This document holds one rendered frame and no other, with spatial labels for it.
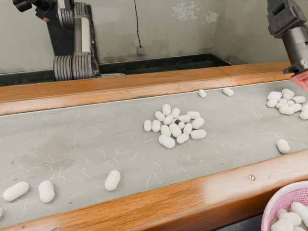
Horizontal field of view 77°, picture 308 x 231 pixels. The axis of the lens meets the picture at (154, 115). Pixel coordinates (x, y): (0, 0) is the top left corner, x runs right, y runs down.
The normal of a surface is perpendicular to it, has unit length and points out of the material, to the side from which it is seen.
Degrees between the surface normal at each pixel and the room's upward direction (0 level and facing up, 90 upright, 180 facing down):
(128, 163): 0
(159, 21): 90
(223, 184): 0
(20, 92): 0
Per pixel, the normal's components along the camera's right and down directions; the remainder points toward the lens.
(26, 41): 0.37, 0.56
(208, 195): 0.04, -0.80
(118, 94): 0.24, -0.16
